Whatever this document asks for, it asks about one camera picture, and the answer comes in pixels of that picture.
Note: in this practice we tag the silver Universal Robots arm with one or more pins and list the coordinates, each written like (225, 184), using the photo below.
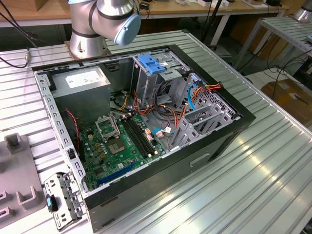
(83, 24)

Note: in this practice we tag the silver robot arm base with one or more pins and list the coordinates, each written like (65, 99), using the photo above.
(303, 12)

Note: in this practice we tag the grey metal disk bay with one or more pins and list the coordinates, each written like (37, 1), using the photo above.
(189, 132)

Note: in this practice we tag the white board power socket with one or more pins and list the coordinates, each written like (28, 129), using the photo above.
(149, 135)

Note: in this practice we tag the black RAM slot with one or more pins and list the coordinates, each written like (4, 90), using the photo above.
(146, 136)
(139, 136)
(142, 136)
(135, 136)

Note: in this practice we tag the grey metal drive cage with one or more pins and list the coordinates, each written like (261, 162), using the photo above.
(143, 83)

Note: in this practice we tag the thin metal locking lever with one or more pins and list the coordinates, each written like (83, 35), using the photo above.
(116, 125)

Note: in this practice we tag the green motherboard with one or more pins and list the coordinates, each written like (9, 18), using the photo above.
(126, 157)

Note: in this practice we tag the CPU socket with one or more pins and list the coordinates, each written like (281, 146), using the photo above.
(116, 147)

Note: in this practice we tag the blue plastic drive latch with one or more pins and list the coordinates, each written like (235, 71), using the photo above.
(150, 64)

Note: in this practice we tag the black open PC case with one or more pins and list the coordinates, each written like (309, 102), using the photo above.
(158, 175)

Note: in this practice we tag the blue expansion slot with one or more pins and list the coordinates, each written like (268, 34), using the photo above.
(117, 173)

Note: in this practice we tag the grey power supply unit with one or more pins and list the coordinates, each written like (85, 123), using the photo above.
(80, 102)

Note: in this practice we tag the black plastic clip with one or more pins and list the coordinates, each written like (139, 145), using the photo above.
(72, 154)

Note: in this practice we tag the black stand pole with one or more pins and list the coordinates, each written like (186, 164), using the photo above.
(212, 19)

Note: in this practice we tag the large brown cardboard box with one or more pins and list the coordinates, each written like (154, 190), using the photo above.
(287, 97)

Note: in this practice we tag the black latch with teal button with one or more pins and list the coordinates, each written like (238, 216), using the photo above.
(54, 203)

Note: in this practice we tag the wooden desk with white legs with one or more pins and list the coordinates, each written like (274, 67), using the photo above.
(243, 9)

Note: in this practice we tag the grey parts rack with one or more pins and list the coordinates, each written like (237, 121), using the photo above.
(17, 170)

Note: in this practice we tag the grey metal card bracket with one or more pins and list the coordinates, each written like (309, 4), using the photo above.
(73, 200)

